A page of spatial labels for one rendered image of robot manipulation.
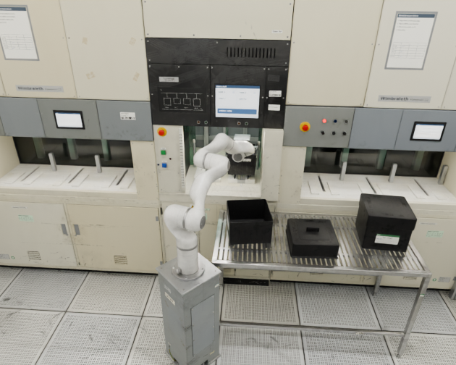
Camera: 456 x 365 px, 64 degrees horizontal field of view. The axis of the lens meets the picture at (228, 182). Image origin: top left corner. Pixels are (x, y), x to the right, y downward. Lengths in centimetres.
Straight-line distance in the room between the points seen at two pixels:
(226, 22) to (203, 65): 29
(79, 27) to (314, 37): 141
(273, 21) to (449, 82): 114
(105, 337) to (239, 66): 210
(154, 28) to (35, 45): 77
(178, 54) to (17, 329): 228
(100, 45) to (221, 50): 75
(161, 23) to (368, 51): 124
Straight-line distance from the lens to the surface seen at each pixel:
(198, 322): 233
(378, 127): 257
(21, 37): 273
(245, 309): 301
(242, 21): 231
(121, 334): 295
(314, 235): 236
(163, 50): 240
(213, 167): 206
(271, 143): 244
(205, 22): 233
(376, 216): 239
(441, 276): 345
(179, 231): 202
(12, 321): 333
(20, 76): 280
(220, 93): 239
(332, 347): 290
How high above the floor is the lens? 222
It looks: 28 degrees down
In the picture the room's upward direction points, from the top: 1 degrees clockwise
